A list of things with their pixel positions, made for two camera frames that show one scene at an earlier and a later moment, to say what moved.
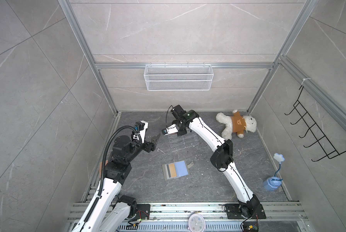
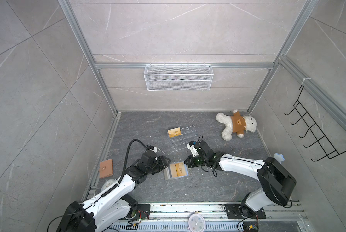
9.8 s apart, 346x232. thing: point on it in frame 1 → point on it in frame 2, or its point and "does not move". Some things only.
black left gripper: x=151 y=146 → x=164 y=164
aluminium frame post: x=69 y=9 does not move
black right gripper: x=180 y=134 → x=191 y=164
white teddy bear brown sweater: x=236 y=123 does not move
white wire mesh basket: x=179 y=78 does not move
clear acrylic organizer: x=177 y=142 does not move
